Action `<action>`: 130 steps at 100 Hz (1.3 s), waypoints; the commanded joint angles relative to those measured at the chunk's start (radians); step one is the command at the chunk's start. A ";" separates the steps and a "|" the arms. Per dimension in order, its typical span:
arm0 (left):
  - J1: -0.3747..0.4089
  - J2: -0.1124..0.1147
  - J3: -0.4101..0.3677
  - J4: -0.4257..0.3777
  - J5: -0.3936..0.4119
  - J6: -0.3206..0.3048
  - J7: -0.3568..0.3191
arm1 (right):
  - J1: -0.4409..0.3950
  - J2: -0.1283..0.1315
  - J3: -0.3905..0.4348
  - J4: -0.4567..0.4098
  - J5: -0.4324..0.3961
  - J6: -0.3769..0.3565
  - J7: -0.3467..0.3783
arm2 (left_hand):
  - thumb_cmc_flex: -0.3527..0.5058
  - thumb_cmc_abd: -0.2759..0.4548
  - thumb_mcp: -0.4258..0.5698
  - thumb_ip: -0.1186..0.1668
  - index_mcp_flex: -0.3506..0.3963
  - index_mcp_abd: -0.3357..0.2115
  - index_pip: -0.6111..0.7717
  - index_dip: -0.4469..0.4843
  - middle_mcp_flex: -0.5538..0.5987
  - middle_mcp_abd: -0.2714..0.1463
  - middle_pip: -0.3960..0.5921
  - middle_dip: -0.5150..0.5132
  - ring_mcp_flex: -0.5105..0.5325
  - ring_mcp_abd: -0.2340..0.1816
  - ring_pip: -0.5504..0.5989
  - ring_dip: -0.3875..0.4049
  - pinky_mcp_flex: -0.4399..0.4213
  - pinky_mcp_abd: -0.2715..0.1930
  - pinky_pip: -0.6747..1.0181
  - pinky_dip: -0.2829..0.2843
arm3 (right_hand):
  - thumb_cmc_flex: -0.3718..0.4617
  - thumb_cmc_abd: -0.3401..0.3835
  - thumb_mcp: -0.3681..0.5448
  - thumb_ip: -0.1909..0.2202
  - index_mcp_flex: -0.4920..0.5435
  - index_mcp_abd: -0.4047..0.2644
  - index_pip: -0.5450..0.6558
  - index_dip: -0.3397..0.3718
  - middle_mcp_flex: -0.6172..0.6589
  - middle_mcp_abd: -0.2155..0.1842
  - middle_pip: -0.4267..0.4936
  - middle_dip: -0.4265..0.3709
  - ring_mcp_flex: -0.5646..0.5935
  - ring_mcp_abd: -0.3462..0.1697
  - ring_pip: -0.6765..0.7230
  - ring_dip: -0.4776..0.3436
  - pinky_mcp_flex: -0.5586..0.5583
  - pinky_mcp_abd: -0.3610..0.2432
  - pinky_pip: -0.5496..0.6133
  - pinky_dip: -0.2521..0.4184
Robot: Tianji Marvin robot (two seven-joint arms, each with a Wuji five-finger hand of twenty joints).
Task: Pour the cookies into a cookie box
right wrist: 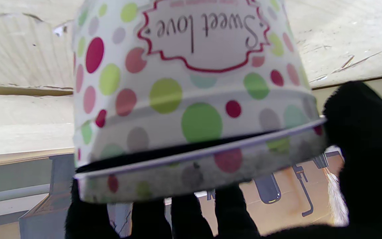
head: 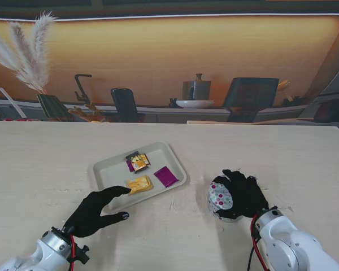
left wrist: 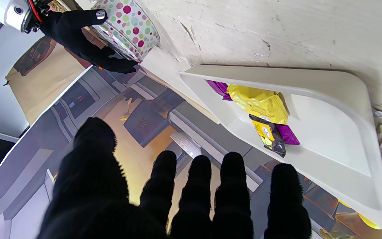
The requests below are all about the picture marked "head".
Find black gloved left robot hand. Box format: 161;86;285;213
62;185;131;238

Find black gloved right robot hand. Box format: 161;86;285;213
212;168;271;221

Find round polka dot box lid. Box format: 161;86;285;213
208;182;234;211

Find cream plastic tray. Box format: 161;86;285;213
92;141;187;212

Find yellow cookie packet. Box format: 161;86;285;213
127;174;154;197

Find dark brown orange cookie packet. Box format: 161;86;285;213
125;152;151;173

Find plain purple cookie packet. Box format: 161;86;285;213
153;166;178;189

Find large black block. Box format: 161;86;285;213
222;77;280;123

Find white shallow bowl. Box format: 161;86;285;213
176;99;215;110

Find dark ribbed vase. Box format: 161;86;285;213
36;94;71;122

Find black countertop appliance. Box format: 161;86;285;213
110;87;145;123

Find grey lidded pot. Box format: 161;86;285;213
182;73;212;101

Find black kitchen faucet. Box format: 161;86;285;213
74;73;93;107

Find white pampas grass plumes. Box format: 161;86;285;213
0;11;59;94

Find red left arm cable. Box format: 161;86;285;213
69;234;79;271

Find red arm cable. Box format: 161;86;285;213
250;214;269;271
69;234;79;271

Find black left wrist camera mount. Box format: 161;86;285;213
73;244;90;265

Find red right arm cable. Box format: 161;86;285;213
250;214;269;271

